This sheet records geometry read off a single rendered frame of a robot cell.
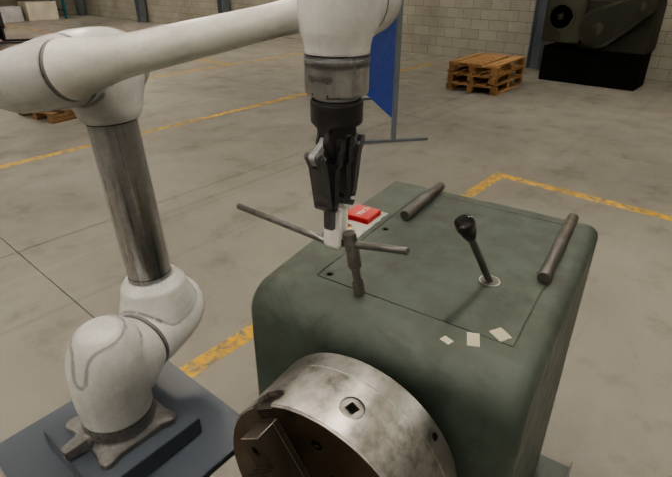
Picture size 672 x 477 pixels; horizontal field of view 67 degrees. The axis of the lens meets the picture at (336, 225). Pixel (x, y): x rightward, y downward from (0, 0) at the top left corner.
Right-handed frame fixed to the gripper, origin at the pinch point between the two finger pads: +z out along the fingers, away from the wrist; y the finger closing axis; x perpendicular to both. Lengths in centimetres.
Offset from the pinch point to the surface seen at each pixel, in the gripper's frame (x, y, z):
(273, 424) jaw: 6.2, 24.3, 17.6
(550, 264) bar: 29.2, -24.2, 9.7
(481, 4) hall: -327, -1043, 28
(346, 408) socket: 14.1, 18.9, 14.8
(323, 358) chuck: 6.2, 12.6, 15.0
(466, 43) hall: -350, -1046, 106
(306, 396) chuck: 9.0, 20.6, 14.2
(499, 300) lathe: 24.3, -11.8, 12.0
